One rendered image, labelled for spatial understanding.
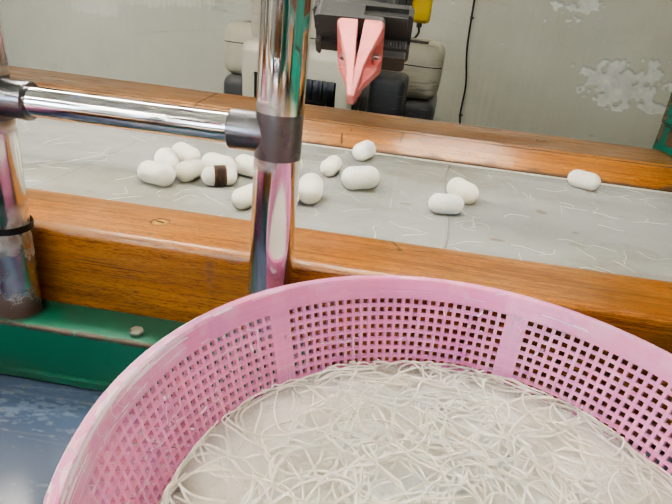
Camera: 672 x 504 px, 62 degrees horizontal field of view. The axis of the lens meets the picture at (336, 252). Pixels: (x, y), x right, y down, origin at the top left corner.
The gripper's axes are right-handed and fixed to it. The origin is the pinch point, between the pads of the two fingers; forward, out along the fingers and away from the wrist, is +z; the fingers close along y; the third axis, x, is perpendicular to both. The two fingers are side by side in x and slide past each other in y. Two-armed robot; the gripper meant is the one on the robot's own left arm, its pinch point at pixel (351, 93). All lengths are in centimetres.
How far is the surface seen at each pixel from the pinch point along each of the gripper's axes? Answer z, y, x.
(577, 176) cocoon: 1.7, 24.5, 6.9
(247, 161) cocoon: 10.0, -8.2, -1.1
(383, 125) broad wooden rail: -4.9, 3.3, 10.8
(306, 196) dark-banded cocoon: 14.5, -1.7, -4.1
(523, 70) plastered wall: -137, 54, 136
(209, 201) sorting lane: 16.3, -9.4, -4.4
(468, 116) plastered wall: -124, 36, 153
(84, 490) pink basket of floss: 37.7, -3.2, -25.4
